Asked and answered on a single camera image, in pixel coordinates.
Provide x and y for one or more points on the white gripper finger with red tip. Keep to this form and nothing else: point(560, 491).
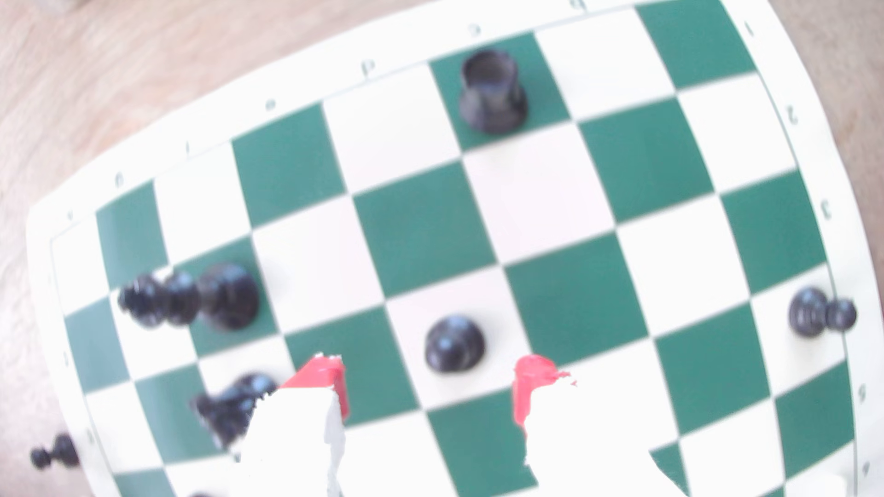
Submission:
point(587, 449)
point(297, 442)

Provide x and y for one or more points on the black rook chess piece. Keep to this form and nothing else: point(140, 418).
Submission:
point(492, 96)

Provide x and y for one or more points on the black queen chess piece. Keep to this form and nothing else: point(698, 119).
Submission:
point(224, 297)

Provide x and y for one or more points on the black pawn chess piece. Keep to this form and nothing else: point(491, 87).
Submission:
point(809, 312)
point(454, 343)
point(63, 450)

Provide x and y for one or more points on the green and cream chess mat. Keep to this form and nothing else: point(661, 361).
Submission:
point(421, 228)

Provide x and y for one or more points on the black rook row f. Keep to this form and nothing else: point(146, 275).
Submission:
point(224, 411)

